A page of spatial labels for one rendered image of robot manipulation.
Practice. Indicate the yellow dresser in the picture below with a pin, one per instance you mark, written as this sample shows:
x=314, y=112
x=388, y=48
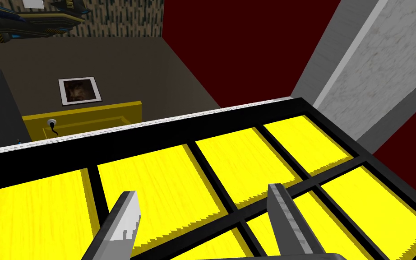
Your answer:
x=92, y=119

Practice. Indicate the yellow drawer front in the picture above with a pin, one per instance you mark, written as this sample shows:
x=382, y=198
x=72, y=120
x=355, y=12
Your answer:
x=215, y=250
x=338, y=234
x=244, y=162
x=164, y=191
x=305, y=144
x=31, y=216
x=374, y=213

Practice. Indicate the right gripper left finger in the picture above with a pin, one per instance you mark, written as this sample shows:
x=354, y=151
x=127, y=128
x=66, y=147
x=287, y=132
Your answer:
x=121, y=231

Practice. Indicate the black cupboard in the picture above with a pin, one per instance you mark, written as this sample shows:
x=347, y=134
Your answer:
x=157, y=141

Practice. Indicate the framed dark picture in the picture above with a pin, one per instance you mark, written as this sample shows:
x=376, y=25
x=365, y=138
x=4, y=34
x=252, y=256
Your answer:
x=80, y=91

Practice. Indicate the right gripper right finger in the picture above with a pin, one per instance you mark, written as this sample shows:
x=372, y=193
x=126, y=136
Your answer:
x=289, y=220

